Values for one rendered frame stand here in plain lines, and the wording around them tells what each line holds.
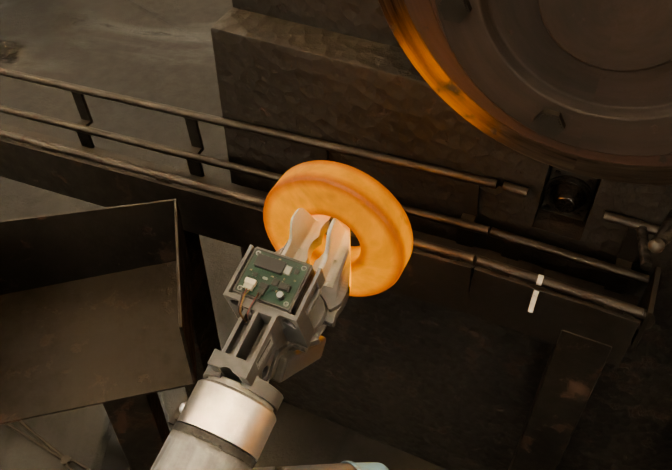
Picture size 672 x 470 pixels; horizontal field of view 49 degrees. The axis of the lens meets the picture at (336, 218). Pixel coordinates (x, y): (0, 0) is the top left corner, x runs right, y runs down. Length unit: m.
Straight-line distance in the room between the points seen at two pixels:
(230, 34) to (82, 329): 0.42
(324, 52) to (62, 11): 2.09
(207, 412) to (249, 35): 0.51
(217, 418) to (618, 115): 0.39
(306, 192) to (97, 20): 2.19
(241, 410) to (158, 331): 0.37
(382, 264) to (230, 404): 0.22
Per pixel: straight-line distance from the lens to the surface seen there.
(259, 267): 0.64
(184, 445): 0.61
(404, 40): 0.73
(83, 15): 2.89
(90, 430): 1.63
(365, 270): 0.74
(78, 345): 0.99
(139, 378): 0.93
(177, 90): 2.40
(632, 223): 0.91
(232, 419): 0.61
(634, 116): 0.61
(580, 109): 0.62
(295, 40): 0.94
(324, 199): 0.70
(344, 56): 0.91
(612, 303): 0.88
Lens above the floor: 1.36
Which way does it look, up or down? 45 degrees down
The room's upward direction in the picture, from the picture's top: straight up
